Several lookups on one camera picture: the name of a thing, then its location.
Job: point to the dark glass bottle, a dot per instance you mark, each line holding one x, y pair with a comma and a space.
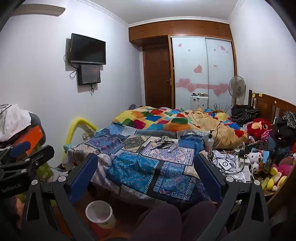
267, 165

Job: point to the black wall television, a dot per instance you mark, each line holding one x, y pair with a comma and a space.
87, 48

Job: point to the person's left leg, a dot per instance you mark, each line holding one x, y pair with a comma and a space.
157, 222

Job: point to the small white cabinet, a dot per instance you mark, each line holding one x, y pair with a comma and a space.
198, 101

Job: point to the white standing fan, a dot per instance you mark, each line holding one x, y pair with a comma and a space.
237, 88

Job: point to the brown wooden door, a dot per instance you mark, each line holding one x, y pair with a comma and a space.
157, 76

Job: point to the black striped clothes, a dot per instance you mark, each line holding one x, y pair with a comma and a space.
245, 113

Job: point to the yellow plush toy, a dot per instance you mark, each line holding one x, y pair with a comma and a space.
275, 180

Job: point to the green plastic bag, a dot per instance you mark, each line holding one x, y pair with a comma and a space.
45, 170

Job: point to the dark grey bag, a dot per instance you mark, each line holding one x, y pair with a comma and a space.
38, 122

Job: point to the white spotted plush toy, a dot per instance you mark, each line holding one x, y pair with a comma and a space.
255, 167

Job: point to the person's right leg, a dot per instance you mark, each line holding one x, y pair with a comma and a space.
198, 215

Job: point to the yellow foam bed rail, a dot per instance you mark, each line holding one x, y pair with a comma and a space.
79, 121

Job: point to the white earphones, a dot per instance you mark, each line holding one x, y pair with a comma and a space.
163, 139

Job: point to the dark grey pen-like item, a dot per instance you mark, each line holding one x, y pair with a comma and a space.
157, 147

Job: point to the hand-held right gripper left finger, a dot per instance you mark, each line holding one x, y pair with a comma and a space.
81, 179

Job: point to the red plush toy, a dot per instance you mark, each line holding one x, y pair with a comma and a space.
259, 126

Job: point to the white cloth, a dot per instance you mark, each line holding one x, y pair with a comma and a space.
13, 120

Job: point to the white tube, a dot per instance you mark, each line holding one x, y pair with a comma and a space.
172, 146

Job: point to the white round device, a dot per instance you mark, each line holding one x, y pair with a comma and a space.
225, 165

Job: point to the wooden overhead cabinet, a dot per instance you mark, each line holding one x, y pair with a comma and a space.
180, 27

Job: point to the frosted sliding door wardrobe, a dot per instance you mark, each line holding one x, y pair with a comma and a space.
192, 55

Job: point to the clear pump bottle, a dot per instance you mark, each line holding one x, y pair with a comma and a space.
209, 142

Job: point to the beige ceiling fan blade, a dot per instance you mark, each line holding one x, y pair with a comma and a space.
39, 9

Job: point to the dark clothing pile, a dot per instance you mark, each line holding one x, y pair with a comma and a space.
283, 132

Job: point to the orange box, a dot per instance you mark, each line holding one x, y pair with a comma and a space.
32, 136

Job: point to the white cat plush toy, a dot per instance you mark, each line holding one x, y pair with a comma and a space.
255, 154

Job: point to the pink plush toy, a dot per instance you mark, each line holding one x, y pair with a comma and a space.
285, 168

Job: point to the colourful checked fleece blanket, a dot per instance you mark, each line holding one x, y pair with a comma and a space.
150, 118

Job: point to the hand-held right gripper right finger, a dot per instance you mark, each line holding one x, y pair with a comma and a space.
208, 177

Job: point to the wooden bed headboard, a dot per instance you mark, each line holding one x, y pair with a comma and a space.
266, 104

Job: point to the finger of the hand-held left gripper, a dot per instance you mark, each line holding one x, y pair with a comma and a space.
40, 154
20, 147

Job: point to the blue patchwork bed sheet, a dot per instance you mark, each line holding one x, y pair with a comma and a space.
134, 166

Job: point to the small black wall monitor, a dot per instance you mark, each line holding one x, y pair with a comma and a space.
89, 74

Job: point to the white waste bin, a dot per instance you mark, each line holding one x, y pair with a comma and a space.
103, 221

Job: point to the person's leg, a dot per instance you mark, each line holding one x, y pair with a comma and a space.
198, 215
157, 222

